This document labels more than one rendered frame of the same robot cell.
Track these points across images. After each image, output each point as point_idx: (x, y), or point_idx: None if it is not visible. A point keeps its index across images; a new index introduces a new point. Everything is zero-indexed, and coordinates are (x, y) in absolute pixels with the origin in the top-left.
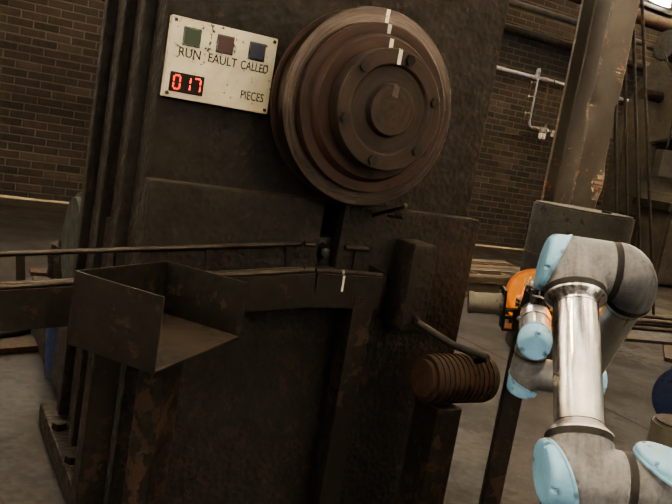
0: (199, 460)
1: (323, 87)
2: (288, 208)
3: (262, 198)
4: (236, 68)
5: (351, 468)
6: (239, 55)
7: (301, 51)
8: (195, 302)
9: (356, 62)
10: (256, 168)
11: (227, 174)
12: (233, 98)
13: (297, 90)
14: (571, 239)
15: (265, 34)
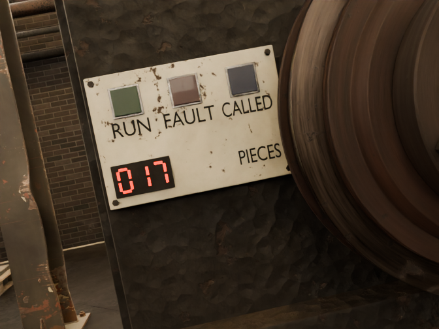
0: None
1: (373, 97)
2: (389, 320)
3: (334, 320)
4: (217, 120)
5: None
6: (214, 97)
7: (303, 45)
8: None
9: (432, 12)
10: (311, 262)
11: (265, 288)
12: (229, 169)
13: (322, 123)
14: None
15: (250, 46)
